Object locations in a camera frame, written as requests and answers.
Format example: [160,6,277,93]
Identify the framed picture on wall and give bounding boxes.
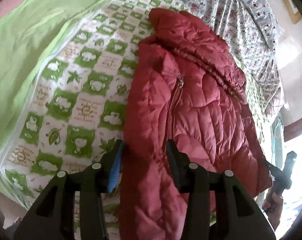
[282,0,302,24]

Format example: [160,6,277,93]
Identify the floral rose bedsheet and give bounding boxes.
[180,0,285,119]

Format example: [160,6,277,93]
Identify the person's right hand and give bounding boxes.
[262,188,283,231]

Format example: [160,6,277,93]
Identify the green white patterned quilt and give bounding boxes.
[0,0,269,240]

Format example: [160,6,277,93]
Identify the red quilted puffer jacket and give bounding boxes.
[119,8,272,239]

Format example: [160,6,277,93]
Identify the light blue dotted pillow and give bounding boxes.
[241,0,282,52]

